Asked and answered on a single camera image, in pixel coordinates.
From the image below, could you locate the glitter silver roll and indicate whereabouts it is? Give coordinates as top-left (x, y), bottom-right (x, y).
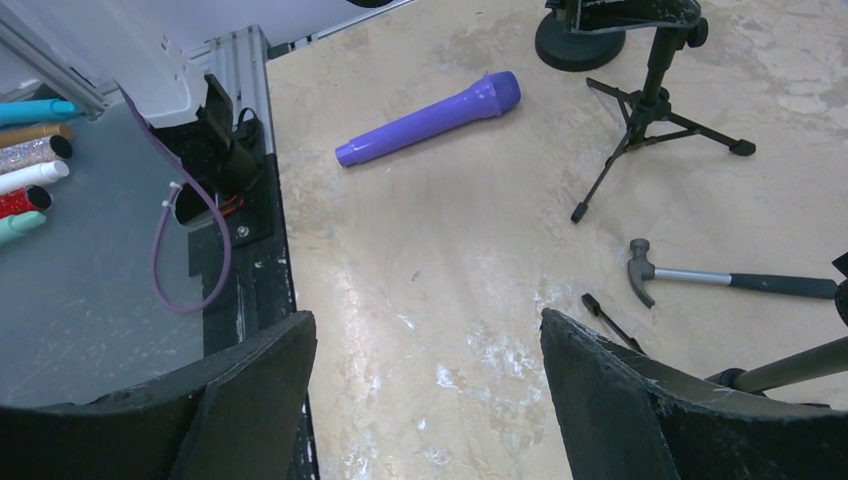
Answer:
top-left (1, 135), bottom-right (73, 174)

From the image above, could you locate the teal roll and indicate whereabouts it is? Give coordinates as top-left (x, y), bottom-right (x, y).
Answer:
top-left (1, 99), bottom-right (83, 127)

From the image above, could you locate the red glitter roll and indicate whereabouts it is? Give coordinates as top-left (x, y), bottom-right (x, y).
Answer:
top-left (1, 185), bottom-right (53, 218)

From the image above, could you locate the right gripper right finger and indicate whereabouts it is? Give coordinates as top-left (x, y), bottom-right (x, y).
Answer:
top-left (540, 308), bottom-right (847, 479)

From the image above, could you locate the mint green roll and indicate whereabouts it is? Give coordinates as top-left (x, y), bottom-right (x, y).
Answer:
top-left (1, 211), bottom-right (47, 245)

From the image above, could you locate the purple microphone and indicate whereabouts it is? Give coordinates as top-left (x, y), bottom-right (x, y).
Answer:
top-left (335, 71), bottom-right (521, 168)

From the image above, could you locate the white roll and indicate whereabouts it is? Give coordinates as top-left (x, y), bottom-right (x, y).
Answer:
top-left (1, 160), bottom-right (70, 194)

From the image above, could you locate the small claw hammer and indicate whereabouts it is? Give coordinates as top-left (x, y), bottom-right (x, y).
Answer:
top-left (626, 238), bottom-right (837, 309)

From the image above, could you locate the brown roll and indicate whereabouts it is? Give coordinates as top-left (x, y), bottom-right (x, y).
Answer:
top-left (0, 124), bottom-right (74, 148)

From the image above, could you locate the black round-base mic stand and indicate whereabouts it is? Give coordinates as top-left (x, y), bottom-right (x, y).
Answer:
top-left (534, 13), bottom-right (626, 72)

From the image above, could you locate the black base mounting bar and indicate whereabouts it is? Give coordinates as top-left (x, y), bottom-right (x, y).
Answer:
top-left (200, 154), bottom-right (320, 479)

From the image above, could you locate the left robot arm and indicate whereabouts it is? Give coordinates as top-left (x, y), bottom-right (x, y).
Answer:
top-left (109, 34), bottom-right (271, 235)

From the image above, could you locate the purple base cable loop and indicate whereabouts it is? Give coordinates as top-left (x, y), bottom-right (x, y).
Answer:
top-left (119, 86), bottom-right (234, 315)

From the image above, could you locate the black tripod stand left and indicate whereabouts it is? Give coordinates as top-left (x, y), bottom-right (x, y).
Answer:
top-left (545, 1), bottom-right (756, 224)

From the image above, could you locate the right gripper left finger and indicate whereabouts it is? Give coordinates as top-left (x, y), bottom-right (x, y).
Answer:
top-left (1, 311), bottom-right (317, 479)

